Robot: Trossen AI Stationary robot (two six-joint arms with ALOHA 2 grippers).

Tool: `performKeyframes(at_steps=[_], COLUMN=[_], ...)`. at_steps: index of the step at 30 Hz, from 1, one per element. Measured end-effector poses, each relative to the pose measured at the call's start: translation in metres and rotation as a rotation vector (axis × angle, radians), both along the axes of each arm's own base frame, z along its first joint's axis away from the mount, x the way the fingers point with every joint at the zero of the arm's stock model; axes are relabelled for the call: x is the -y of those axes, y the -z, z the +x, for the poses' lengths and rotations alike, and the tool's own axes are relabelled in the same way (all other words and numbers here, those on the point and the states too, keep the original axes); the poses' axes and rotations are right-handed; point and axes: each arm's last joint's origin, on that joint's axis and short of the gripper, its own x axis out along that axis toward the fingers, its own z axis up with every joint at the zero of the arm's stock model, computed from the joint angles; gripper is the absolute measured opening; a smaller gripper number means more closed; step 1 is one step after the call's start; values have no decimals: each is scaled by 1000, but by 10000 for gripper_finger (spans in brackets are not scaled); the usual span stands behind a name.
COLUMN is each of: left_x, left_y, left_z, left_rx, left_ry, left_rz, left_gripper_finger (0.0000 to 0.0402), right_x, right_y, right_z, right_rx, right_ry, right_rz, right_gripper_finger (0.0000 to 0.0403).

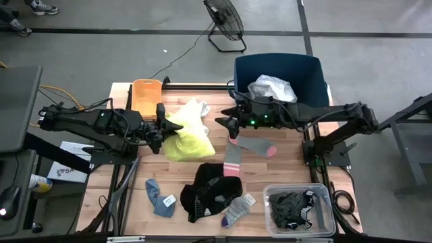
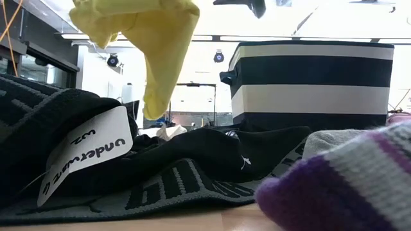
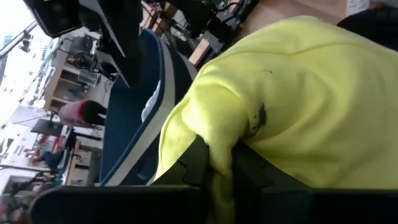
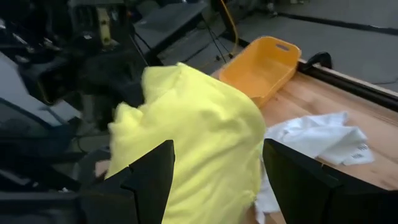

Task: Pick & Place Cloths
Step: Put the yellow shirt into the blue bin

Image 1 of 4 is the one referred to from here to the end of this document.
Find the white paper tag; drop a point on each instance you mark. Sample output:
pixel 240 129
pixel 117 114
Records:
pixel 249 199
pixel 169 200

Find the orange plastic basket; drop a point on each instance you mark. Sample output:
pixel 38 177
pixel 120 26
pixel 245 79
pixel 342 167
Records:
pixel 146 96

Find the white handwritten underwear tag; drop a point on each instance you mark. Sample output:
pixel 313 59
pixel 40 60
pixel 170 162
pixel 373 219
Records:
pixel 207 211

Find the blue sock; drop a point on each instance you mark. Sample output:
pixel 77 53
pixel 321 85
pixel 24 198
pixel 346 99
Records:
pixel 157 199

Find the small black knob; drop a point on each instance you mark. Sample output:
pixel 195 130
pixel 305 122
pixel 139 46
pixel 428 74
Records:
pixel 37 228

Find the large white cloth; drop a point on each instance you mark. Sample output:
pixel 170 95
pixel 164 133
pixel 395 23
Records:
pixel 270 88

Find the black computer mouse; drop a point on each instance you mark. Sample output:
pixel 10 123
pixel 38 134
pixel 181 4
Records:
pixel 10 200

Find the navy white striped fabric bin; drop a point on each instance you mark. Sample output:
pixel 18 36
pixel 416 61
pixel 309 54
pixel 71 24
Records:
pixel 303 77

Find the small white garment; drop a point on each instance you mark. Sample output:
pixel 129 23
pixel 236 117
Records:
pixel 204 108

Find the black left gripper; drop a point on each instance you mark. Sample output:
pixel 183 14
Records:
pixel 153 133

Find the person's shoe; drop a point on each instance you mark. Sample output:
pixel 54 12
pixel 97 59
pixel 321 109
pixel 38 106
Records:
pixel 20 27
pixel 44 8

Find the silver metal bracket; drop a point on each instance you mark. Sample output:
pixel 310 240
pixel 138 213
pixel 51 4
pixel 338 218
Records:
pixel 125 239

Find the black diagonal beam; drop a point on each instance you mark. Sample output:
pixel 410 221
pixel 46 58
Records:
pixel 50 152

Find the grey sock pink toe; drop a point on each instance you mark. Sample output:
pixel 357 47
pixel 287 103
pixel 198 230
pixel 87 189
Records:
pixel 258 145

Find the black metal stand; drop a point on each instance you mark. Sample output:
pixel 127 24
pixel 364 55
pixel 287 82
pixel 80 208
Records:
pixel 400 116

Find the white yellow can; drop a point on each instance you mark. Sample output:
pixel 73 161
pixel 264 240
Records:
pixel 40 184

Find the yellow shirt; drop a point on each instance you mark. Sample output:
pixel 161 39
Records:
pixel 189 141

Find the grey sock purple toe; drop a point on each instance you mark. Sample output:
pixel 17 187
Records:
pixel 234 211

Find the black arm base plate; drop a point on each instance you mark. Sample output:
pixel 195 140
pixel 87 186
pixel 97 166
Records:
pixel 108 158
pixel 337 158

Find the white printed paper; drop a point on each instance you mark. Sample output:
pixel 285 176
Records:
pixel 67 172

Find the black patterned underwear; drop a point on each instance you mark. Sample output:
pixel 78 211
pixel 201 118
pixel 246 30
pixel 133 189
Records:
pixel 209 195

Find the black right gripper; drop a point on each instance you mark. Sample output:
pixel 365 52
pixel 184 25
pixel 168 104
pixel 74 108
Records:
pixel 260 116

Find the person's leg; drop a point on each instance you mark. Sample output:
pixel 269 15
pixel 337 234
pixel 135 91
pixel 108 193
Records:
pixel 6 13

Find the dark olive underwear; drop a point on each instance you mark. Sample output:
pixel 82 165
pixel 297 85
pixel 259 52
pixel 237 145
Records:
pixel 287 209

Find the dark grey monitor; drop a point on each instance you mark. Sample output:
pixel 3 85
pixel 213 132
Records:
pixel 17 108

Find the clear plastic container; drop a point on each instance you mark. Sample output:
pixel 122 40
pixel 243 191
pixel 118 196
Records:
pixel 325 216

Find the black floor fan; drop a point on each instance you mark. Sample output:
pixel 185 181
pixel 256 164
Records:
pixel 224 18

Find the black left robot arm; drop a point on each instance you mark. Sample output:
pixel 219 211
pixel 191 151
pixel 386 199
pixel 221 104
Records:
pixel 87 125

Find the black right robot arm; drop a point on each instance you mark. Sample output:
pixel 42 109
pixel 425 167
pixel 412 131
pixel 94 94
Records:
pixel 337 113

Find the black side desk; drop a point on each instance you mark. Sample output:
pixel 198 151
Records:
pixel 22 168

